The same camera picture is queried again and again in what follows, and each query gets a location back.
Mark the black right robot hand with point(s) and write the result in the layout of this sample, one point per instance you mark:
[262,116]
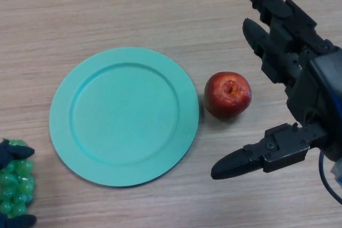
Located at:
[315,94]

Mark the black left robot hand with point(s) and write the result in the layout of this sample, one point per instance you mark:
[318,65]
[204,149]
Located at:
[13,152]

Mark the green grapes bunch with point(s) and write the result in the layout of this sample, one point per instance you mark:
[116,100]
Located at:
[18,185]

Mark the teal round plate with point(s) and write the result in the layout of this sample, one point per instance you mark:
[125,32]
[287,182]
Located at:
[124,116]

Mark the red apple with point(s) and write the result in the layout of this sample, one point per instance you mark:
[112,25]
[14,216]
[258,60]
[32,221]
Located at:
[227,100]

